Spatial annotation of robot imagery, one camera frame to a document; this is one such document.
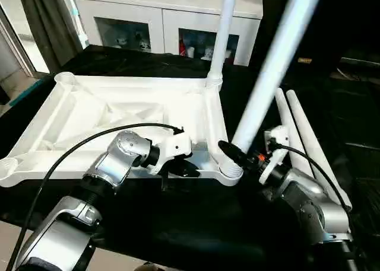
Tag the white plastic table leg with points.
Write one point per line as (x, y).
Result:
(308, 140)
(286, 119)
(222, 36)
(276, 60)

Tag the white plastic table top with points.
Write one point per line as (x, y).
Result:
(89, 111)

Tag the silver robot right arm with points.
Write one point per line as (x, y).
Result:
(314, 200)

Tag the black work surface mat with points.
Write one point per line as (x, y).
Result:
(207, 223)

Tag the brown round robot part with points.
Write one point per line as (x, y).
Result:
(150, 266)

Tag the small white jar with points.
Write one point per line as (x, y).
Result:
(207, 53)
(191, 52)
(229, 54)

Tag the small yellow label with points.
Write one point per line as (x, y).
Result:
(305, 60)

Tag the red bottle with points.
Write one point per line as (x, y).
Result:
(181, 48)

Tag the long dark metal rod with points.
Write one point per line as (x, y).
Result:
(360, 63)

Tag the white glass-door cabinet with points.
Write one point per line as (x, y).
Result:
(148, 10)

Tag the black backdrop cloth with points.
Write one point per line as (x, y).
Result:
(341, 22)

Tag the grey curtain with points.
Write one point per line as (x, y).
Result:
(47, 25)

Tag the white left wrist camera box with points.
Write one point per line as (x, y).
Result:
(172, 149)

